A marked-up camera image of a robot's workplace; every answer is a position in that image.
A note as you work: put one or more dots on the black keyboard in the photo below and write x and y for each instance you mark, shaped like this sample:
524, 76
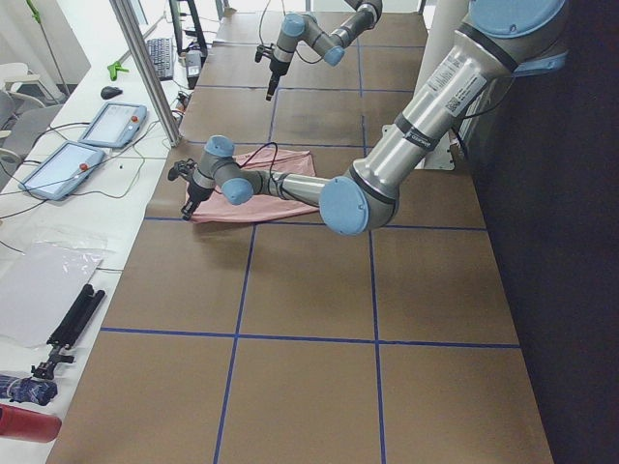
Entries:
160, 51

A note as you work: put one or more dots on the black folded tripod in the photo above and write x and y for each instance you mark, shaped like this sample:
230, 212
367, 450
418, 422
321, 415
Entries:
68, 332

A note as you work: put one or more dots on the green handled tool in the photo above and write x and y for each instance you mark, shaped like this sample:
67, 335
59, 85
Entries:
117, 66

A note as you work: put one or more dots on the white plastic sheet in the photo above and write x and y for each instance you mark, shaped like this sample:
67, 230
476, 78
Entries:
42, 277

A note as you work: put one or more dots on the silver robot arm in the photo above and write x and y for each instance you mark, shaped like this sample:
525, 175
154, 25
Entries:
495, 39
296, 28

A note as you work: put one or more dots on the aluminium frame post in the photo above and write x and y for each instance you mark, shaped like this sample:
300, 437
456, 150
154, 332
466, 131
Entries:
129, 26

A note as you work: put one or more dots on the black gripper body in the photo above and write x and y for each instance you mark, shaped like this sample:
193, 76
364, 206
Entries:
197, 192
276, 71

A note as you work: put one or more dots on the red bottle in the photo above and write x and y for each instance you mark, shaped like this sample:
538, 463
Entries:
25, 425

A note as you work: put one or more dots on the far blue teach pendant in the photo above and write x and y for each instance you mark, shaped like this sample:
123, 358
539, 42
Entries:
115, 125

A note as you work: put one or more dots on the blue folded umbrella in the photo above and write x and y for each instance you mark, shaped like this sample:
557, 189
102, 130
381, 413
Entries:
27, 390

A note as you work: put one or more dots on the blue teach pendant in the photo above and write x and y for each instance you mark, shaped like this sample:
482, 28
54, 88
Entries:
115, 125
63, 171

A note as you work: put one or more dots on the black computer mouse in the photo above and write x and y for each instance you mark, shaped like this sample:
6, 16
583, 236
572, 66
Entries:
110, 92

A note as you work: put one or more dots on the near blue teach pendant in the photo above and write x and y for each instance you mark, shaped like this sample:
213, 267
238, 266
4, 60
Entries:
63, 171

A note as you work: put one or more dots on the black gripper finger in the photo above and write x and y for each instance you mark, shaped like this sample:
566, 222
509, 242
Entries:
271, 90
188, 209

